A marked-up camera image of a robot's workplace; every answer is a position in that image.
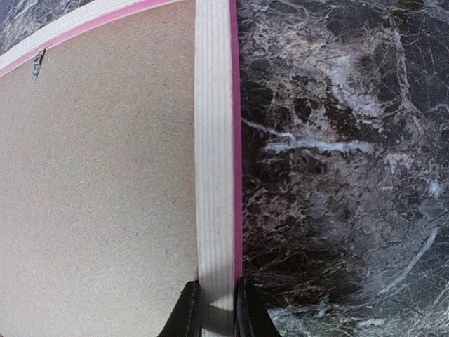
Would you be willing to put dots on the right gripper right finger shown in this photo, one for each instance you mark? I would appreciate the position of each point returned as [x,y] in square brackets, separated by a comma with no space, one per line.
[251,318]

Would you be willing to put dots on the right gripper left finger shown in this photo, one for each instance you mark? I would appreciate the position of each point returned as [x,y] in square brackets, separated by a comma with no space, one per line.
[185,319]

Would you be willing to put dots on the light wooden picture frame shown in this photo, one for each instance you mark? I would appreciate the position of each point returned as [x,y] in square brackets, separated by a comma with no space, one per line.
[217,159]

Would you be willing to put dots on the brown cardboard backing board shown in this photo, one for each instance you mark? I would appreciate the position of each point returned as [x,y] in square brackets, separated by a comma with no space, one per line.
[98,233]

